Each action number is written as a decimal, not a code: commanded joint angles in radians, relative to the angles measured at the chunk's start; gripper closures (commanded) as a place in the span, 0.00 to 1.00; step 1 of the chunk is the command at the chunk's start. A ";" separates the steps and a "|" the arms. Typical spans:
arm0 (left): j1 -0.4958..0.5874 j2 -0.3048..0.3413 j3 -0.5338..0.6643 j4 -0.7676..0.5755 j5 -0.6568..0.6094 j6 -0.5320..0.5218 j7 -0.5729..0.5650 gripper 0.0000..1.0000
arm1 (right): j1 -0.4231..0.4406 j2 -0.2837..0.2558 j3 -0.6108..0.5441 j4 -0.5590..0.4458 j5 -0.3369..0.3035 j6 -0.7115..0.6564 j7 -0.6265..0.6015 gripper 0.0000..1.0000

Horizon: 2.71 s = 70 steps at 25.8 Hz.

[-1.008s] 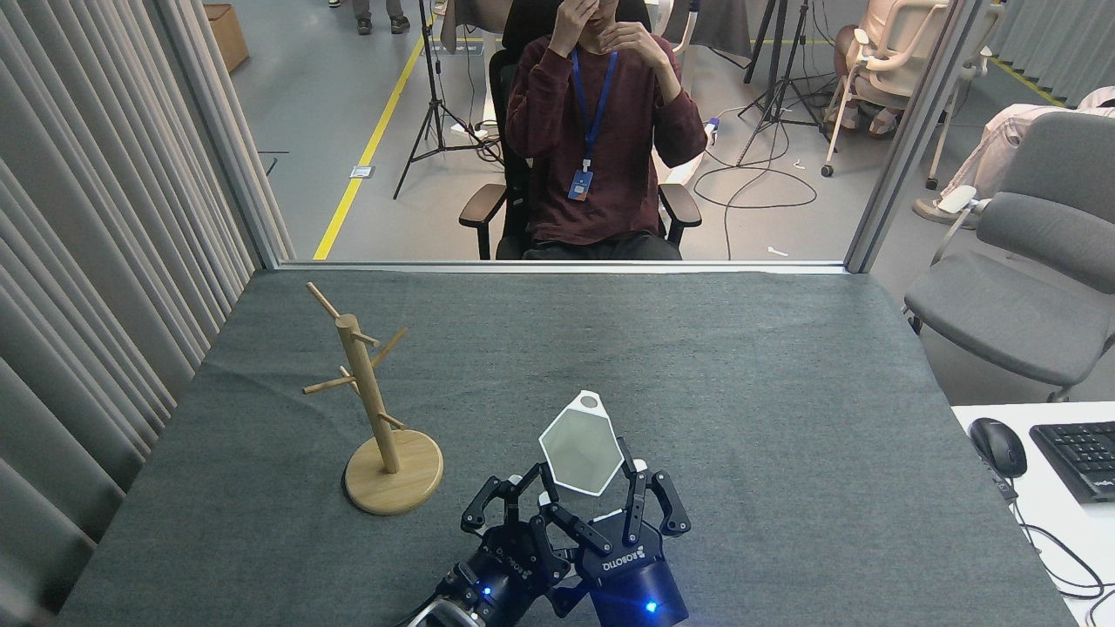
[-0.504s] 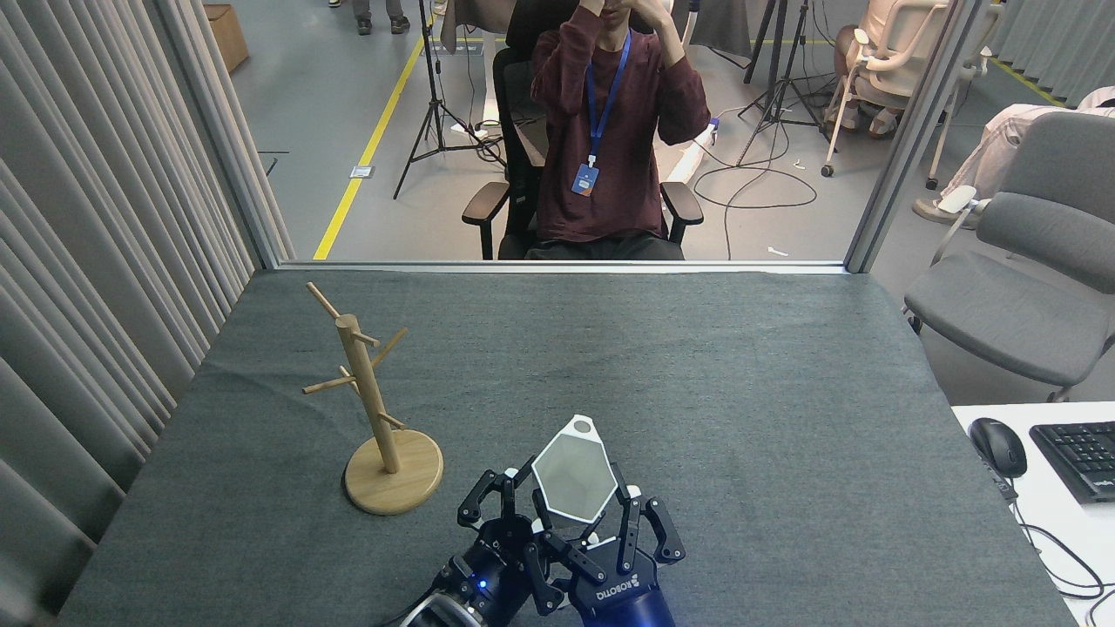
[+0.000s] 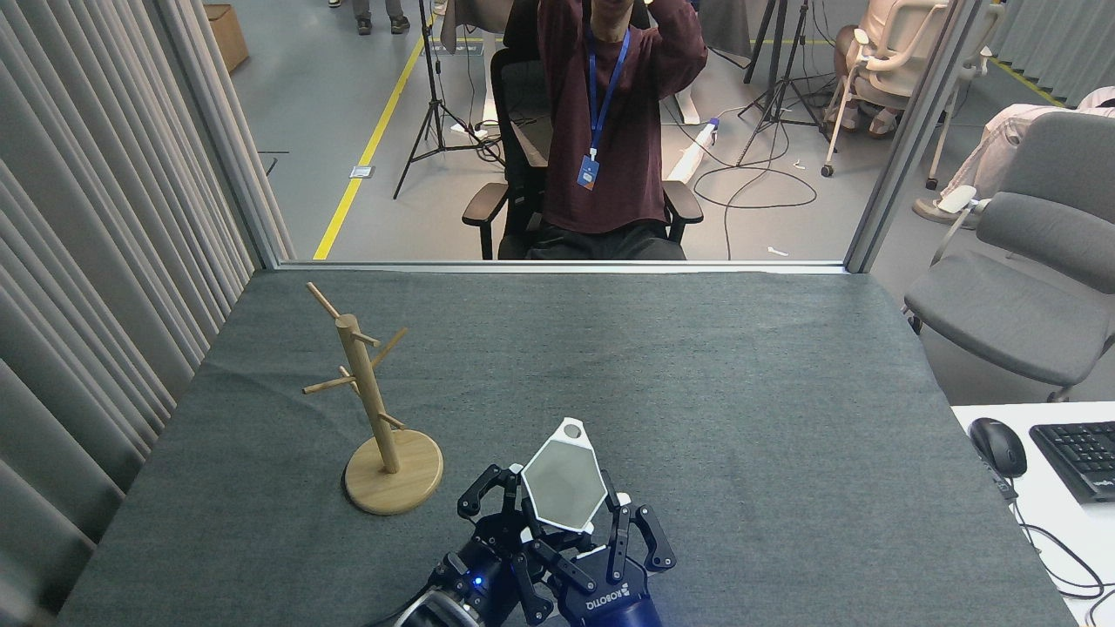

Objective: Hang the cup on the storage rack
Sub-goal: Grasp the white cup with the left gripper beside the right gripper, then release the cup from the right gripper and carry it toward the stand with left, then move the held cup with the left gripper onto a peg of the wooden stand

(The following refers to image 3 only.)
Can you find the silver post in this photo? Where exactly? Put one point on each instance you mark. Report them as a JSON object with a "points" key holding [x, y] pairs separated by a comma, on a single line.
{"points": [[910, 139], [235, 148]]}

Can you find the seated person behind white chair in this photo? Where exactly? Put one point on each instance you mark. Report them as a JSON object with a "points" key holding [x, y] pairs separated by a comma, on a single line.
{"points": [[858, 61]]}

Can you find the black keyboard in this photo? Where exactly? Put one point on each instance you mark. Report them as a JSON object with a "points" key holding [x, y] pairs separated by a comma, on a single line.
{"points": [[1080, 457]]}

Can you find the black office chair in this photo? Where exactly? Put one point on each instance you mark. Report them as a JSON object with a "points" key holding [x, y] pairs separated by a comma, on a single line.
{"points": [[514, 174]]}

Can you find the white office chair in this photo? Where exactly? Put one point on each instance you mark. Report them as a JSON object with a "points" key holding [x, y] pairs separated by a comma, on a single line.
{"points": [[897, 52]]}

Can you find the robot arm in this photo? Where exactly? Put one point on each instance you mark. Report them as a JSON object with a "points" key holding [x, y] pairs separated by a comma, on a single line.
{"points": [[431, 611]]}

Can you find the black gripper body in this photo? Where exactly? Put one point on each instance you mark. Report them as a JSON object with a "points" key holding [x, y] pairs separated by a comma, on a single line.
{"points": [[610, 601], [488, 566]]}

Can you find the grey padded chair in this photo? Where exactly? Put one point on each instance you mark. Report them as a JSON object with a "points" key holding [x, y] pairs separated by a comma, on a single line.
{"points": [[1019, 287]]}

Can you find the black computer mouse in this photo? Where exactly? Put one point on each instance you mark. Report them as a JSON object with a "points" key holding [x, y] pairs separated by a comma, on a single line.
{"points": [[998, 446]]}

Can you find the person in pale trousers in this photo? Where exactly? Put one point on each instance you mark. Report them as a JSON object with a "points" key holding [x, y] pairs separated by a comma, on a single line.
{"points": [[993, 152]]}

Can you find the white power strip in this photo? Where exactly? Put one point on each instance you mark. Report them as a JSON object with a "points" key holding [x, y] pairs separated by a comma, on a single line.
{"points": [[692, 152]]}

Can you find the grey pleated curtain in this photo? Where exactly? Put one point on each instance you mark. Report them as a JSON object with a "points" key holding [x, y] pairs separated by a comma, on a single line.
{"points": [[1058, 43], [96, 261]]}

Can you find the grey table cloth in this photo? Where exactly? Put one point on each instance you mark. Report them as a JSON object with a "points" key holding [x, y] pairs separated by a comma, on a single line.
{"points": [[697, 392]]}

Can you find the white desk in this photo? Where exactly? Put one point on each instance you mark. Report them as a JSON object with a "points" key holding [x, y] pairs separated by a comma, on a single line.
{"points": [[1058, 540]]}

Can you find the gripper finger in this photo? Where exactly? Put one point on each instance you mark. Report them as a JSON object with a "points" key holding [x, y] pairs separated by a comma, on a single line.
{"points": [[649, 540], [566, 570], [488, 492], [531, 596]]}

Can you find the white hexagonal cup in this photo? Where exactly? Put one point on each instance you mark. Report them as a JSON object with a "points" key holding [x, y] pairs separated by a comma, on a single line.
{"points": [[564, 483]]}

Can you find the black tripod stand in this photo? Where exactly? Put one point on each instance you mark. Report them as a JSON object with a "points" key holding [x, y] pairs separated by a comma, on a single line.
{"points": [[780, 87], [433, 104]]}

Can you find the wooden cup rack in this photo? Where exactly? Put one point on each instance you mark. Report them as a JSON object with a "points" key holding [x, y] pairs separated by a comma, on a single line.
{"points": [[392, 479]]}

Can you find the cardboard box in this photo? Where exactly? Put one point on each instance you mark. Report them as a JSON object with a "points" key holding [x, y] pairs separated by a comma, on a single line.
{"points": [[228, 35]]}

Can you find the standing person's feet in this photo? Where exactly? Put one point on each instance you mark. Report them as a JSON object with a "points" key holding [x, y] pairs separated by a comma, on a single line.
{"points": [[379, 22]]}

